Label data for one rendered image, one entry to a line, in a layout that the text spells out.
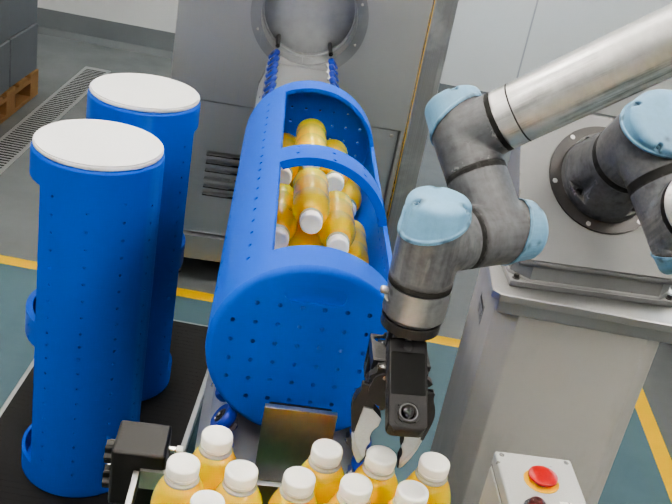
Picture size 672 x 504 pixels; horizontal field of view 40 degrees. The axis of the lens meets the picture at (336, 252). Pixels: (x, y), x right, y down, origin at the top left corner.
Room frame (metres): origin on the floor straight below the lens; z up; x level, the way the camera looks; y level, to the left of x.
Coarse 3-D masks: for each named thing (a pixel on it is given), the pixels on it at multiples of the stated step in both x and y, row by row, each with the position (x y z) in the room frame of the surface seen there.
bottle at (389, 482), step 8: (360, 472) 0.93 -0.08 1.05; (368, 472) 0.92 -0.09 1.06; (392, 472) 0.93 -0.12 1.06; (376, 480) 0.92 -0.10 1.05; (384, 480) 0.92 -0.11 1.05; (392, 480) 0.93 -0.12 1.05; (376, 488) 0.91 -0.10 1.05; (384, 488) 0.91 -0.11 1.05; (392, 488) 0.92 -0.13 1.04; (376, 496) 0.91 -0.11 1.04; (384, 496) 0.91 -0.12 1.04; (392, 496) 0.92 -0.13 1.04
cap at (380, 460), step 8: (376, 448) 0.95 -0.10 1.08; (384, 448) 0.95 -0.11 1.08; (368, 456) 0.93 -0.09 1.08; (376, 456) 0.93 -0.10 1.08; (384, 456) 0.93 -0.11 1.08; (392, 456) 0.94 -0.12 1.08; (368, 464) 0.92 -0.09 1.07; (376, 464) 0.92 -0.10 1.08; (384, 464) 0.92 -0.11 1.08; (392, 464) 0.92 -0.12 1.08; (376, 472) 0.92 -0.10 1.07; (384, 472) 0.92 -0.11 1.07
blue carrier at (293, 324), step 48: (288, 96) 1.96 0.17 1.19; (336, 96) 1.92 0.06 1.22; (240, 192) 1.48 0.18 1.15; (240, 240) 1.26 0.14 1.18; (384, 240) 1.48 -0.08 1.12; (240, 288) 1.10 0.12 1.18; (288, 288) 1.11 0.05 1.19; (336, 288) 1.11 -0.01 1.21; (240, 336) 1.10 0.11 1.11; (288, 336) 1.10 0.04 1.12; (336, 336) 1.11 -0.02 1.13; (240, 384) 1.10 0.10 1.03; (288, 384) 1.11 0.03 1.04; (336, 384) 1.11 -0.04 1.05
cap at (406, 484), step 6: (408, 480) 0.90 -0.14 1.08; (414, 480) 0.90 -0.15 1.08; (402, 486) 0.88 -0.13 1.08; (408, 486) 0.89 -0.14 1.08; (414, 486) 0.89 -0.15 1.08; (420, 486) 0.89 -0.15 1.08; (396, 492) 0.88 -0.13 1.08; (402, 492) 0.87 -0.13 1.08; (408, 492) 0.88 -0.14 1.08; (414, 492) 0.88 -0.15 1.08; (420, 492) 0.88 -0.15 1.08; (426, 492) 0.88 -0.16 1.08; (396, 498) 0.87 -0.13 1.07; (402, 498) 0.87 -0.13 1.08; (408, 498) 0.86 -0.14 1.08; (414, 498) 0.87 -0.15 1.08; (420, 498) 0.87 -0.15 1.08; (426, 498) 0.87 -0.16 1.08
